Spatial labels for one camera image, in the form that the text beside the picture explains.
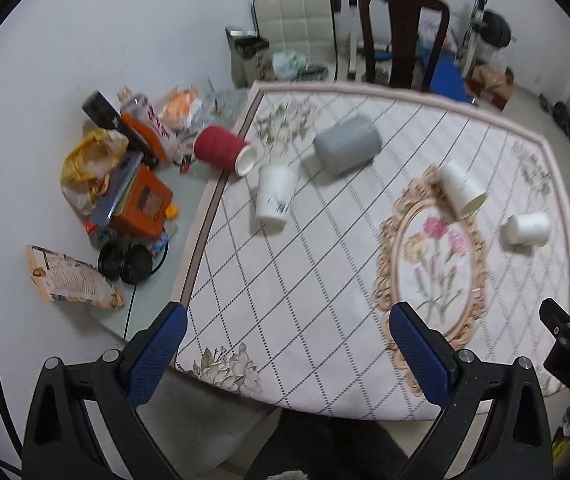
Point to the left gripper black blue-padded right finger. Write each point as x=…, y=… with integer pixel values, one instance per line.
x=514, y=442

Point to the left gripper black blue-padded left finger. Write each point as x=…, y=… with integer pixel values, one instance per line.
x=60, y=441

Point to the grey ceramic mug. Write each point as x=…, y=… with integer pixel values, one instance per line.
x=348, y=145

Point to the white paper cup right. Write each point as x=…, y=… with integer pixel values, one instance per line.
x=527, y=229

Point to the white paper cup centre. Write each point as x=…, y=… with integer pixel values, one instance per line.
x=464, y=193

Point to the red ribbed paper cup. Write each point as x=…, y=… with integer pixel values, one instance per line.
x=225, y=150

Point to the white printed paper cup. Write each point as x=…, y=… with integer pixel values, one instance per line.
x=276, y=190

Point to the printed snack packet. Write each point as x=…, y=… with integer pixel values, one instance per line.
x=60, y=278

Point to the black headphones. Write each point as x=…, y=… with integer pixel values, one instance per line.
x=132, y=265

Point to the orange gift box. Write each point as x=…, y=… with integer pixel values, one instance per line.
x=141, y=211

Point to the yellow bottle cap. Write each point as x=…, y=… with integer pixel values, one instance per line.
x=172, y=211

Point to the yellow plastic bag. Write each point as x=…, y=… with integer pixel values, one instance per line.
x=85, y=174

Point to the patterned white table mat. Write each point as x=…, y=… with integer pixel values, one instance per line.
x=299, y=317

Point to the blue stool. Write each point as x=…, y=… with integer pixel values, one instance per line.
x=447, y=82

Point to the black box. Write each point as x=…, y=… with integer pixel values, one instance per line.
x=101, y=112

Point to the white orange snack bag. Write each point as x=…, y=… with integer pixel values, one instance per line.
x=138, y=113

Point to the dark wooden chair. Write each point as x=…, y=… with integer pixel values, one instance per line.
x=404, y=18

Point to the white padded chair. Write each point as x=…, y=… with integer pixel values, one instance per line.
x=306, y=27

